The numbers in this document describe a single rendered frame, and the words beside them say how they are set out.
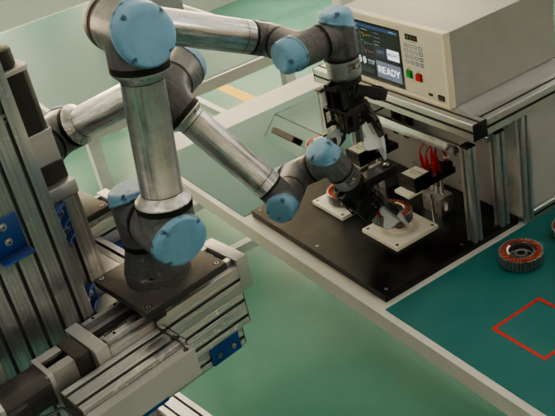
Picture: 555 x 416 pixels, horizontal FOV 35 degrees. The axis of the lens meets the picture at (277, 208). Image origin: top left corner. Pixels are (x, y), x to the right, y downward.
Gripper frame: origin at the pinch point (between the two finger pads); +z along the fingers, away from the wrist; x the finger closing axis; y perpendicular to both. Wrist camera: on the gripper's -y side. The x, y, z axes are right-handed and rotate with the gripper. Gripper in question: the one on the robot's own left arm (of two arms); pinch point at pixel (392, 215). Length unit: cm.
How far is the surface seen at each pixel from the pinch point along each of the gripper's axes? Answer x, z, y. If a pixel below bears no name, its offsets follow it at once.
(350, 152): -25.2, -4.0, -9.9
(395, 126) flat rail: -8.7, -11.2, -19.7
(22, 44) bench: -303, 4, 10
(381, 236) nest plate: -0.6, 2.2, 6.3
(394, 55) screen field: -9.5, -26.3, -32.4
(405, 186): -1.4, -1.4, -8.3
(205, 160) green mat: -91, 2, 13
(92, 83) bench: -207, 4, 9
